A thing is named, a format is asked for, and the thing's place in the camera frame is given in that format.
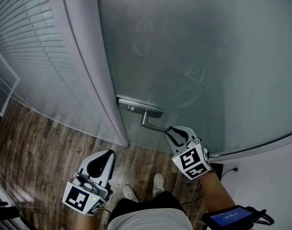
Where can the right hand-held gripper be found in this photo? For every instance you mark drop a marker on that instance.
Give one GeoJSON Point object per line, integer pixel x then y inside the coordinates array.
{"type": "Point", "coordinates": [191, 160]}

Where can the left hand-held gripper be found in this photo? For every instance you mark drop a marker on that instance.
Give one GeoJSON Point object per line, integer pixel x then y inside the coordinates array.
{"type": "Point", "coordinates": [76, 198]}

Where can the frosted glass door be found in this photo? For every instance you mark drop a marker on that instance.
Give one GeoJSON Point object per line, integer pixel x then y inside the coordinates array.
{"type": "Point", "coordinates": [174, 44]}

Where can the person's left forearm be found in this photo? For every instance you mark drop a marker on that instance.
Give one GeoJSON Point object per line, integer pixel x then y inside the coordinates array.
{"type": "Point", "coordinates": [83, 223]}

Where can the person's right forearm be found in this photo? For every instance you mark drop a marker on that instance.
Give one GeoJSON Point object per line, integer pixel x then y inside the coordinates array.
{"type": "Point", "coordinates": [215, 190]}

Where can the black forearm screen device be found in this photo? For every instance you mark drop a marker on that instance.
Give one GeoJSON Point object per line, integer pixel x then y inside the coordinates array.
{"type": "Point", "coordinates": [228, 218]}

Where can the person's left white shoe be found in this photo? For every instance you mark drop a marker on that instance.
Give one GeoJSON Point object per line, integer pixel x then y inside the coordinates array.
{"type": "Point", "coordinates": [129, 193]}

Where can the person's white shoe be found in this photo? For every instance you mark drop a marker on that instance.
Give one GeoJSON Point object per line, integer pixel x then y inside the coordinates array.
{"type": "Point", "coordinates": [158, 183]}
{"type": "Point", "coordinates": [129, 193]}

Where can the black baseboard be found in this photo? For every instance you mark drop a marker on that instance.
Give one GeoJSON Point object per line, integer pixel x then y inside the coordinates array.
{"type": "Point", "coordinates": [216, 169]}

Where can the person's right white shoe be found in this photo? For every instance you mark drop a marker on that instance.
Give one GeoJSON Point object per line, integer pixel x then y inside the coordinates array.
{"type": "Point", "coordinates": [158, 183]}

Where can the person's black shorts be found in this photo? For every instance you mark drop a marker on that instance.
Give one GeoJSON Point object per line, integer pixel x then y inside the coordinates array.
{"type": "Point", "coordinates": [145, 201]}

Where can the person's white shirt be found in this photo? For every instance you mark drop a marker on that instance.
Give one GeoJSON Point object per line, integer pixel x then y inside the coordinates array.
{"type": "Point", "coordinates": [148, 220]}

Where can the black bar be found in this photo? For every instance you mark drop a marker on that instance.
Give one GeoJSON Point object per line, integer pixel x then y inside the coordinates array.
{"type": "Point", "coordinates": [6, 212]}

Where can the glass partition with blinds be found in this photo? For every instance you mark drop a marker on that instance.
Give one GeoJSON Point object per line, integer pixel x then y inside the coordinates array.
{"type": "Point", "coordinates": [35, 44]}
{"type": "Point", "coordinates": [2, 92]}

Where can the white wall socket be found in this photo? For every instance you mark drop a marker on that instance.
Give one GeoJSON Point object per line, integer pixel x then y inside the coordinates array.
{"type": "Point", "coordinates": [237, 169]}

